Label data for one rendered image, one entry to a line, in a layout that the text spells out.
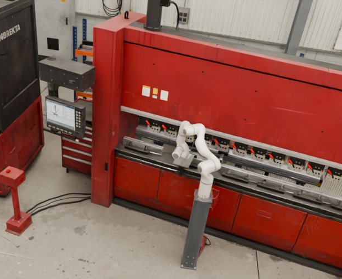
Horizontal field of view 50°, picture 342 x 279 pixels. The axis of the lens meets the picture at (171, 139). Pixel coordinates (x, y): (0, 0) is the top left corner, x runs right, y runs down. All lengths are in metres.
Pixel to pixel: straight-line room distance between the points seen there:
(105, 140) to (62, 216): 1.15
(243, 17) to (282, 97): 4.45
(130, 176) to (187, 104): 1.22
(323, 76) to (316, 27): 4.66
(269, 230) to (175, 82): 2.02
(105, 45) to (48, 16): 4.59
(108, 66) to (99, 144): 0.98
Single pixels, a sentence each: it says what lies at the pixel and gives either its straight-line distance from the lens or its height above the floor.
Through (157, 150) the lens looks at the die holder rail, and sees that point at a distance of 4.39.
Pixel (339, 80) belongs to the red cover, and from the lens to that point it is 3.71.
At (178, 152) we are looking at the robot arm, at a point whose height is 1.22.
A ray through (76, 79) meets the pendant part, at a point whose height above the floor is 1.87.
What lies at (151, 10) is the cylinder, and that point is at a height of 2.49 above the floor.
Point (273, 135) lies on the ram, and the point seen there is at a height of 1.52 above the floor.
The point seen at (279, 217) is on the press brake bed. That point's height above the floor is 0.60.
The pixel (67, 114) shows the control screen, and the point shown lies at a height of 1.47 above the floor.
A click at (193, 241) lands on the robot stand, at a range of 4.05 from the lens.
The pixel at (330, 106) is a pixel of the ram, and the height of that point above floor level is 1.98.
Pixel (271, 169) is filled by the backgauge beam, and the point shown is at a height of 0.94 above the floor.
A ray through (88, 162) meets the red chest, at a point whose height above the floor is 0.35.
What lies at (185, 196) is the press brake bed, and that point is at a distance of 4.47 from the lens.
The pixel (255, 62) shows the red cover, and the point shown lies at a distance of 3.66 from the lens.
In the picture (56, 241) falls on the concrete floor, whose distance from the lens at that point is 4.58.
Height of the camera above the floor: 3.36
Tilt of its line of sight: 32 degrees down
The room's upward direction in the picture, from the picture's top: 8 degrees clockwise
